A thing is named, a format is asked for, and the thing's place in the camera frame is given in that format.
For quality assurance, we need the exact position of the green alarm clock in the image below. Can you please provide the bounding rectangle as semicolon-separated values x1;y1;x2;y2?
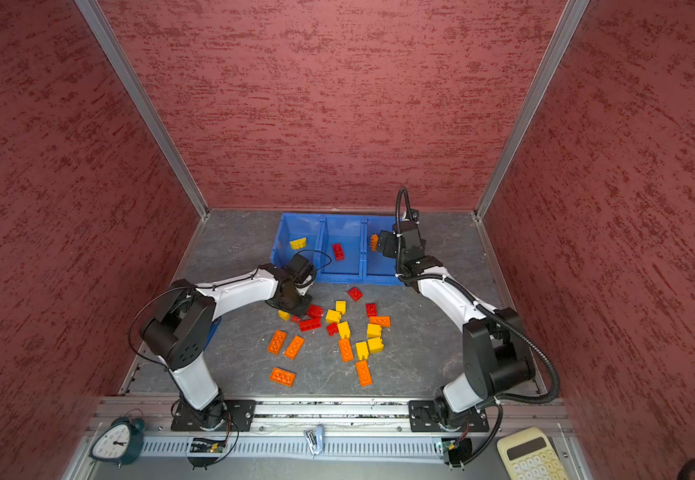
89;417;146;467

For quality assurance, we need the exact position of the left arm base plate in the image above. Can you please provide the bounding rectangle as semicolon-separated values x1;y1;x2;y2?
171;399;257;432

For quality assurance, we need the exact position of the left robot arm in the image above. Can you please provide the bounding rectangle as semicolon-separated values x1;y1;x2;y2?
127;253;318;431

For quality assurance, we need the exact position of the blue three-compartment bin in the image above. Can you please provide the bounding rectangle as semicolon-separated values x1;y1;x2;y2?
271;213;401;286

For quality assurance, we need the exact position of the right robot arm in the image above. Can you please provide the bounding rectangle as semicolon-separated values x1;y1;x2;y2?
369;220;561;428

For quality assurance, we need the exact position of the blue object under arm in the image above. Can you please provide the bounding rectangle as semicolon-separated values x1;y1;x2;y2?
207;317;222;344

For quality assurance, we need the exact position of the black corrugated cable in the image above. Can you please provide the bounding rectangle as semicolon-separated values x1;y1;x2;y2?
393;187;563;406

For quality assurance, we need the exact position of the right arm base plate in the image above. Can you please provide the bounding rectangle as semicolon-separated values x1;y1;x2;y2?
407;397;489;433

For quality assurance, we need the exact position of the red square brick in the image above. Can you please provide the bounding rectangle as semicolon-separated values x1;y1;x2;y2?
347;287;363;302
307;305;324;319

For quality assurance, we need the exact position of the red square brick top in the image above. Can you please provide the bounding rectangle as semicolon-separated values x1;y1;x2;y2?
347;287;363;302

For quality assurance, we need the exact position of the metal clip on rail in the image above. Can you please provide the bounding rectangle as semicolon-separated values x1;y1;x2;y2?
304;424;326;457

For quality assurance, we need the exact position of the cream calculator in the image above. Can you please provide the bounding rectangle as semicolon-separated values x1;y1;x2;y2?
497;427;569;480

